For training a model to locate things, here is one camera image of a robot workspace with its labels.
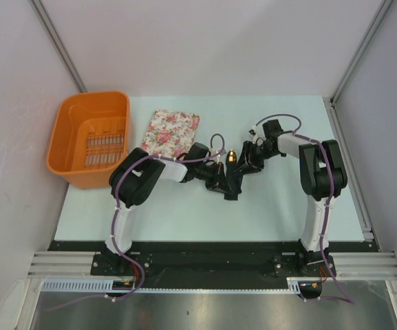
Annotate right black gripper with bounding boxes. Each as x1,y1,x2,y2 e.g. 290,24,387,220
234,140,279,175

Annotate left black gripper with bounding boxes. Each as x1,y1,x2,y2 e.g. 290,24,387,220
195,162,233,195

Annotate black paper napkin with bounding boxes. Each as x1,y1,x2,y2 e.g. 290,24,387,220
224,162,243,201

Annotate iridescent gold spoon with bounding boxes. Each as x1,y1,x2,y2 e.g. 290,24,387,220
226,149,237,166

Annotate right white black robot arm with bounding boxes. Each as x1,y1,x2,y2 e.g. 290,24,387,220
235,115,347,276

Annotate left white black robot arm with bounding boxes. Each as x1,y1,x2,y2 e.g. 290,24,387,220
101,142,227,275

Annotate floral patterned tray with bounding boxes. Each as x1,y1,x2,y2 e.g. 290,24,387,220
141,109,200,158

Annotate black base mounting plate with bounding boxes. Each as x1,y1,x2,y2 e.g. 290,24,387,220
48,241,379,290

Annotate orange plastic basket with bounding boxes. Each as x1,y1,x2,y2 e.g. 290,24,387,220
47,91,132,189

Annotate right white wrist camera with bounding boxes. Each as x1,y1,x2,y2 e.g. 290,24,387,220
248,125,261,144

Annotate aluminium front rail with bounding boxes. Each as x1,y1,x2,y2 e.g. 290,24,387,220
25,250,98,279

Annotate white slotted cable duct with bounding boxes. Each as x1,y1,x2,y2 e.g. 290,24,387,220
41,278,116,292

